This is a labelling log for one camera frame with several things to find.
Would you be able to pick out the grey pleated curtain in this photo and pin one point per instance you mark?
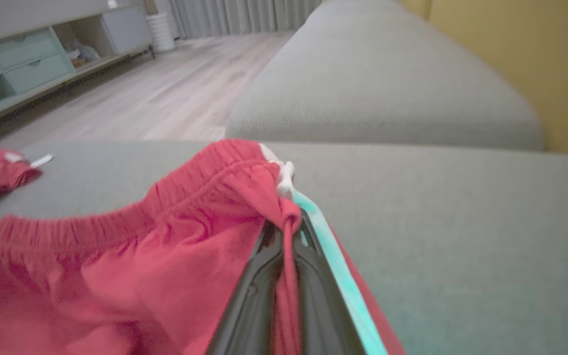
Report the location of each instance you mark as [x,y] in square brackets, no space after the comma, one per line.
[244,15]

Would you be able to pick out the white ribbed planter pot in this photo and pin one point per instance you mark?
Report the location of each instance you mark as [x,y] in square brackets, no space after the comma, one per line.
[160,32]

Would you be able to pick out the red shorts with white stripe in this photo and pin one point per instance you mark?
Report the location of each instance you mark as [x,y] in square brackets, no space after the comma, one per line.
[141,276]

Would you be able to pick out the long grey sofa seat cushion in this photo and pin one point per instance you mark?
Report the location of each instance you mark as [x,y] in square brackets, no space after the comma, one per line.
[372,84]

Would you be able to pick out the yellow sofa back cushion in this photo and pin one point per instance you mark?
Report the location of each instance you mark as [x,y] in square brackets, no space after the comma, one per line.
[525,59]
[414,5]

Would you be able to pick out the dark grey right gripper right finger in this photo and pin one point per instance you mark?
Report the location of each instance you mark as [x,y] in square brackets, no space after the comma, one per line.
[318,315]

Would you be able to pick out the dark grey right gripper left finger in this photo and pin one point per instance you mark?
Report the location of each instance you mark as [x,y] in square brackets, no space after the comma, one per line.
[252,315]

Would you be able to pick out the clutter bag inside cabinet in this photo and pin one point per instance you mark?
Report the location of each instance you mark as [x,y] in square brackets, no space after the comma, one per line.
[82,53]

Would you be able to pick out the low grey media cabinet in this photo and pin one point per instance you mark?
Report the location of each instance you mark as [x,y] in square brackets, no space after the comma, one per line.
[32,59]

